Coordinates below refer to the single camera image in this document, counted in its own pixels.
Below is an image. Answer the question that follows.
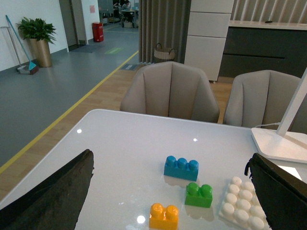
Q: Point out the green potted plant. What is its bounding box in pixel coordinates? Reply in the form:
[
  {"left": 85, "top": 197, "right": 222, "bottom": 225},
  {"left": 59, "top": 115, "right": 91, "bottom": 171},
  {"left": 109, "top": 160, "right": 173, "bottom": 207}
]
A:
[{"left": 17, "top": 17, "right": 56, "bottom": 44}]

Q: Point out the background office desk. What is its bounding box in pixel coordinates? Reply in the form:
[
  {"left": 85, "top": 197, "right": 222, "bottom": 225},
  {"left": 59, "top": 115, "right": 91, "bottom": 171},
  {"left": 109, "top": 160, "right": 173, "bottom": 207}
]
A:
[{"left": 119, "top": 9, "right": 139, "bottom": 28}]

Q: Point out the blue three-stud toy block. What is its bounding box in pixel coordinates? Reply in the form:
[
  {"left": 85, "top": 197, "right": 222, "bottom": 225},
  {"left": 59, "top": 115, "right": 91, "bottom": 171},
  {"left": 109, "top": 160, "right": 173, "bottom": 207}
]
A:
[{"left": 164, "top": 156, "right": 199, "bottom": 182}]

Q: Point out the woven basket with handles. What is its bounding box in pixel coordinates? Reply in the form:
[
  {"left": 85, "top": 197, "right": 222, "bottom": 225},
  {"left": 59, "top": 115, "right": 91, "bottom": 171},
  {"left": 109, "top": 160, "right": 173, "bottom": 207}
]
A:
[{"left": 154, "top": 43, "right": 177, "bottom": 63}]

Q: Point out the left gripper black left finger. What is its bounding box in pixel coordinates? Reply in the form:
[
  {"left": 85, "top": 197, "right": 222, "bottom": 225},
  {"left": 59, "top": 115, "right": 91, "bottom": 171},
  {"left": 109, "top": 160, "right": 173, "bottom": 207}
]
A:
[{"left": 0, "top": 149, "right": 94, "bottom": 230}]

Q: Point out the gold plant pot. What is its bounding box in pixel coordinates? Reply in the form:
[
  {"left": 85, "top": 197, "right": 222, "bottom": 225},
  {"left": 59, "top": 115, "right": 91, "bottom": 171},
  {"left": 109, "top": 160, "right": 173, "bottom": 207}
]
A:
[{"left": 30, "top": 38, "right": 52, "bottom": 68}]

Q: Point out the seated person in background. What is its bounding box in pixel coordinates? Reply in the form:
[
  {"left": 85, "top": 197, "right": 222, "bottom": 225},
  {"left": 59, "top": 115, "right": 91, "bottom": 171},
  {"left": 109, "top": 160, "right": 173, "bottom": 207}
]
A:
[{"left": 120, "top": 0, "right": 131, "bottom": 10}]

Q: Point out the white studded base plate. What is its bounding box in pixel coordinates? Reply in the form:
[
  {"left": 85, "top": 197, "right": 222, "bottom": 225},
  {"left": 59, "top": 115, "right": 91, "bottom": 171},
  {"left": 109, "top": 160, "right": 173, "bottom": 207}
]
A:
[{"left": 219, "top": 176, "right": 271, "bottom": 230}]

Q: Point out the green two-stud toy block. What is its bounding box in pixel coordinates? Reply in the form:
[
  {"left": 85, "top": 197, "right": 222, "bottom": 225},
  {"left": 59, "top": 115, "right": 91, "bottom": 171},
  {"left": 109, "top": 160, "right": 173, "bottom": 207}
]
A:
[{"left": 185, "top": 182, "right": 213, "bottom": 208}]

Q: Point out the right beige upholstered chair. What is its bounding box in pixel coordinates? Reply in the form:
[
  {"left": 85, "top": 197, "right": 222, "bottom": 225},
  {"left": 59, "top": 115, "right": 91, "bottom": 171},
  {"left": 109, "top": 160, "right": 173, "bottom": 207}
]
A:
[{"left": 223, "top": 70, "right": 301, "bottom": 130}]

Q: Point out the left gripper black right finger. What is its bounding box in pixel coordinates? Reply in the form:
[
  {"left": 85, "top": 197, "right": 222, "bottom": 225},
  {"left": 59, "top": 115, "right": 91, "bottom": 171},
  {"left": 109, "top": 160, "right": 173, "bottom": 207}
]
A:
[{"left": 244, "top": 153, "right": 307, "bottom": 230}]

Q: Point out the red bin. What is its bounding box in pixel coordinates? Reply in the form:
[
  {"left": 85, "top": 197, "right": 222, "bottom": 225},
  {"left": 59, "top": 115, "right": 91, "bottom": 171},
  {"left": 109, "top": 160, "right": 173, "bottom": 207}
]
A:
[{"left": 92, "top": 22, "right": 104, "bottom": 42}]

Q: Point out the grey pleated curtain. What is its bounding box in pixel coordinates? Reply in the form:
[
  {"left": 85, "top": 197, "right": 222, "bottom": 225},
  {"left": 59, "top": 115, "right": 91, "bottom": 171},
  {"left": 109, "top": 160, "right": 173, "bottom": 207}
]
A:
[{"left": 139, "top": 0, "right": 191, "bottom": 64}]

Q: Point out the white lamp power cable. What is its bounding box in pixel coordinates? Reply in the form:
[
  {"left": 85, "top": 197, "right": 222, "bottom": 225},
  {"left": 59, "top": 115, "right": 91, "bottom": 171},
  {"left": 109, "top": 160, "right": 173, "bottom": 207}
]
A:
[{"left": 254, "top": 122, "right": 281, "bottom": 128}]

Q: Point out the grey dustpan with handle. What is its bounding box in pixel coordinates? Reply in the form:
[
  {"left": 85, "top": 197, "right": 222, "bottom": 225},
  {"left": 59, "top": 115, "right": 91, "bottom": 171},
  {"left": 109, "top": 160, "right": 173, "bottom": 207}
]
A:
[{"left": 0, "top": 26, "right": 30, "bottom": 75}]

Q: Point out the white desk lamp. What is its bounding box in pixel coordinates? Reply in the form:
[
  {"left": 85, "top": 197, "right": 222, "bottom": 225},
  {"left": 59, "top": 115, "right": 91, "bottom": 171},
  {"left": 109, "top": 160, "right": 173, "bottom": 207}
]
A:
[{"left": 251, "top": 71, "right": 307, "bottom": 163}]

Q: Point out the yellow two-stud toy block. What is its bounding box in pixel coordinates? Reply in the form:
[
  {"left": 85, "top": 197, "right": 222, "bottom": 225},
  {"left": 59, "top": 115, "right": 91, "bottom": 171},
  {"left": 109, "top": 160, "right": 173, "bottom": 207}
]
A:
[{"left": 149, "top": 203, "right": 179, "bottom": 230}]

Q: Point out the white drawer cabinet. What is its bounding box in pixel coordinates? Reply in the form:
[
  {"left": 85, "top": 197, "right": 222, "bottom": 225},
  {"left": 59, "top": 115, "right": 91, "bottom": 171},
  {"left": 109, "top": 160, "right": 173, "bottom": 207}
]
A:
[{"left": 184, "top": 0, "right": 234, "bottom": 81}]

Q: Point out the blue handled broom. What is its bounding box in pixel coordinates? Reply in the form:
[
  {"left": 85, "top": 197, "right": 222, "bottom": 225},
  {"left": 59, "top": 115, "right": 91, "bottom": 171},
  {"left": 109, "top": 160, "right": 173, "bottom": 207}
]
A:
[{"left": 5, "top": 15, "right": 39, "bottom": 75}]

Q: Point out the dark grey sideboard counter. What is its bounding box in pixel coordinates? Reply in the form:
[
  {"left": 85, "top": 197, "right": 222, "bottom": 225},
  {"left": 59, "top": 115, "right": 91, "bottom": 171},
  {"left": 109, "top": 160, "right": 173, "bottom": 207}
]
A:
[{"left": 219, "top": 26, "right": 307, "bottom": 78}]

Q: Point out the left beige upholstered chair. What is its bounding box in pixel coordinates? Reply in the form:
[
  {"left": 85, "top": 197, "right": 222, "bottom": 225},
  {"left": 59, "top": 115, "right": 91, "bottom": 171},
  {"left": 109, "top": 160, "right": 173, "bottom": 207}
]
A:
[{"left": 120, "top": 61, "right": 220, "bottom": 123}]

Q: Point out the beige upholstered chair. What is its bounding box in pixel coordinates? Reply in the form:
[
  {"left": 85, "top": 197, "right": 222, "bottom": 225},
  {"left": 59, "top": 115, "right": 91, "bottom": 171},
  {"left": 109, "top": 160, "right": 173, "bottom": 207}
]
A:
[
  {"left": 120, "top": 61, "right": 220, "bottom": 123},
  {"left": 223, "top": 70, "right": 301, "bottom": 130}
]

